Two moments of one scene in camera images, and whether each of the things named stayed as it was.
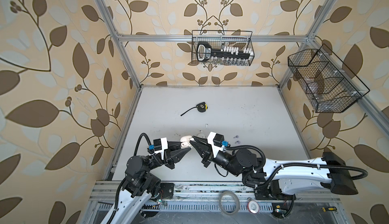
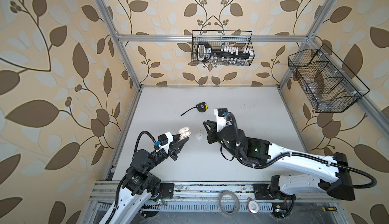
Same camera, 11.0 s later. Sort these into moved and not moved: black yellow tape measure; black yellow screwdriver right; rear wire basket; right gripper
Moved: right gripper
Not moved: black yellow screwdriver right; rear wire basket; black yellow tape measure
